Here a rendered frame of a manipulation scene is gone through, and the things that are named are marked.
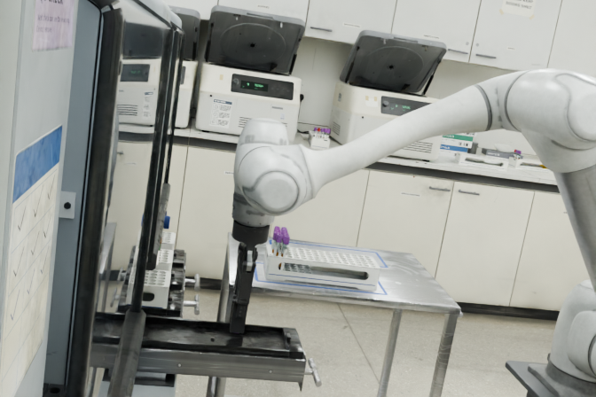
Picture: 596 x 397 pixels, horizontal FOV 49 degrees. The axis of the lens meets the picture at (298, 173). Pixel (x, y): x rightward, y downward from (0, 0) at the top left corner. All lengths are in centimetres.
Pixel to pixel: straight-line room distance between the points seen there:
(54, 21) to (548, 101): 106
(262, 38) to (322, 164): 275
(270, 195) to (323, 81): 319
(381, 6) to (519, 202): 142
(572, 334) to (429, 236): 233
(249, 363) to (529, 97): 73
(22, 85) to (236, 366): 114
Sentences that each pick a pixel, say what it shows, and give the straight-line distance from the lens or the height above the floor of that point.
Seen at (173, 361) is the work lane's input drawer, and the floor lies 78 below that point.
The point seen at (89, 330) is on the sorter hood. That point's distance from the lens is 34.
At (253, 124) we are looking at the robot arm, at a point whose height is 125.
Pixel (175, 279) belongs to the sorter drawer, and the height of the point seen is 82.
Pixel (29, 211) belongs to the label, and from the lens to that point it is 25.
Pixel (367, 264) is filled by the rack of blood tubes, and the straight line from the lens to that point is 174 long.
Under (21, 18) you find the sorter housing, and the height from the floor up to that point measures 139.
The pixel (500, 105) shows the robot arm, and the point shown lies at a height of 135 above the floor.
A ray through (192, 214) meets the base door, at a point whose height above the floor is 44.
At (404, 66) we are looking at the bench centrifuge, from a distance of 407.
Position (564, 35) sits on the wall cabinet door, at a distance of 442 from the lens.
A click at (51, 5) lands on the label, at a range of 25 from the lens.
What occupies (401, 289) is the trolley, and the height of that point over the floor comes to 82.
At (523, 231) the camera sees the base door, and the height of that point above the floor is 56.
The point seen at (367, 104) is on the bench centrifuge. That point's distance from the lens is 370.
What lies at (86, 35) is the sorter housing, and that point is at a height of 137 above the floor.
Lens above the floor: 139
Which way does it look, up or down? 10 degrees down
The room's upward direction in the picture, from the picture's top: 9 degrees clockwise
